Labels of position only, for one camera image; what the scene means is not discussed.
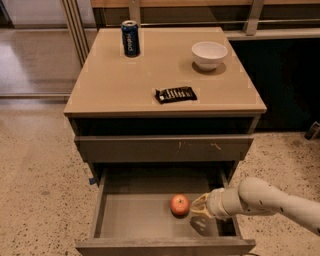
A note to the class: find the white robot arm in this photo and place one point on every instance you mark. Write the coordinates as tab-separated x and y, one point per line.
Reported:
254	196

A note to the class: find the dark object on floor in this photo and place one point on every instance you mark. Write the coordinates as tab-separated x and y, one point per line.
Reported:
313	131

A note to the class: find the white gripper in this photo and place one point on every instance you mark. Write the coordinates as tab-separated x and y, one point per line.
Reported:
215	202

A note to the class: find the metal window frame rail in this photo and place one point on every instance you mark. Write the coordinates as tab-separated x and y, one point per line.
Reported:
75	26

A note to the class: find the white ceramic bowl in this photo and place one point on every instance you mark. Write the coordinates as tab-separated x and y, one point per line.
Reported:
208	55

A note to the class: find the blue soda can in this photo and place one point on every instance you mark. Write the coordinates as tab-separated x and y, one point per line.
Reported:
130	38

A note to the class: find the blue tape piece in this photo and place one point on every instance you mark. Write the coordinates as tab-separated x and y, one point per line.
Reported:
92	181

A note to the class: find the black snack bar wrapper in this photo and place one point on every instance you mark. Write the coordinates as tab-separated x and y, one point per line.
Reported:
178	94

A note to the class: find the red apple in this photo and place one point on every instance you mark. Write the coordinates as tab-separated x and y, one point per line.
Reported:
179	205

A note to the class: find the grey drawer cabinet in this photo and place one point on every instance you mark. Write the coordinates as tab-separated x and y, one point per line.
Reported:
156	125

